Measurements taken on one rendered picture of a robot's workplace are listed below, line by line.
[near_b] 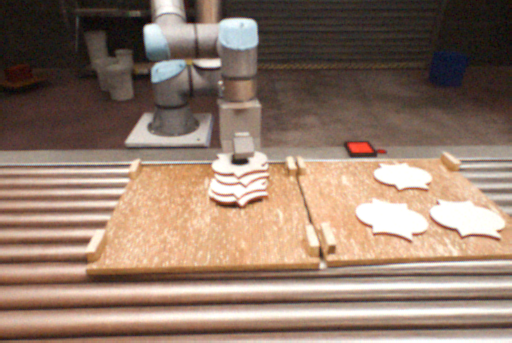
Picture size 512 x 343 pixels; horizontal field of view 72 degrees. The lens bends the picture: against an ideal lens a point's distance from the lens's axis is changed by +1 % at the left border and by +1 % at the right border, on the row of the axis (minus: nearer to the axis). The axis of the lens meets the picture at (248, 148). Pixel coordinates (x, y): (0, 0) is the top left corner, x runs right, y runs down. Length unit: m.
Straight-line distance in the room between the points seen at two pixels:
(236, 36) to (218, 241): 0.39
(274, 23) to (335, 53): 1.04
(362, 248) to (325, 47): 5.00
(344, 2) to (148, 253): 5.13
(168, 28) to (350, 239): 0.56
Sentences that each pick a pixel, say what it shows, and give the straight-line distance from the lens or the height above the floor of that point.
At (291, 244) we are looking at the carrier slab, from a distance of 0.68.
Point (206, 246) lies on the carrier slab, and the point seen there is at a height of 0.94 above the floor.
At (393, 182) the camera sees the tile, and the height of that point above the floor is 0.95.
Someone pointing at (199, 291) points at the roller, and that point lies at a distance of 0.63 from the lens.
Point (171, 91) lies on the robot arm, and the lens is 1.19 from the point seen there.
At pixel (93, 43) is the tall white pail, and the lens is 5.36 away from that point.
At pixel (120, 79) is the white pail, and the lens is 4.34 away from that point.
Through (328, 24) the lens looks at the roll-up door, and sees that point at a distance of 5.52.
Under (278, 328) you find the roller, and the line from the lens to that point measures 0.60.
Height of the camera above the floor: 1.40
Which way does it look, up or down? 27 degrees down
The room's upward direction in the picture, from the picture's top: straight up
